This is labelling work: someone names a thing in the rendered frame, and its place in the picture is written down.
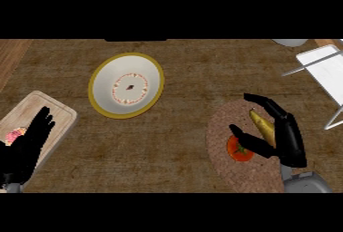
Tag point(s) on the pink frosted donut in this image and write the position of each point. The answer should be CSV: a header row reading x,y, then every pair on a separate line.
x,y
15,136

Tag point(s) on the red tomato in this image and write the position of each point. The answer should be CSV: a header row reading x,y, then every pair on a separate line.
x,y
237,151

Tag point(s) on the white plate with yellow rim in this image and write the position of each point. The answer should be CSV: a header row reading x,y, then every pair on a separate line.
x,y
126,85

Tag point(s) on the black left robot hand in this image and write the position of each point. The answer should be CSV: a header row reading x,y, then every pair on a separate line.
x,y
24,148

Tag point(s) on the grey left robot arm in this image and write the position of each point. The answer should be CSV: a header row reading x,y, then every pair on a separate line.
x,y
13,188

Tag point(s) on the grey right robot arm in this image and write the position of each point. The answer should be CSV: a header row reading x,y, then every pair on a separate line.
x,y
303,181

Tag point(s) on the grey round object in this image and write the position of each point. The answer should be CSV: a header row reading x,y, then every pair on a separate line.
x,y
290,42

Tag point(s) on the pale wooden cutting board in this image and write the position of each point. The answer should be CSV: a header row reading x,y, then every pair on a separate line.
x,y
31,120

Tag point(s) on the brown woven round placemat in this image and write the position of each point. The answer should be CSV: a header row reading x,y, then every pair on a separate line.
x,y
241,169

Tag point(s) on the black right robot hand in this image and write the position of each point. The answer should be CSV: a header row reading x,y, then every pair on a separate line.
x,y
288,142

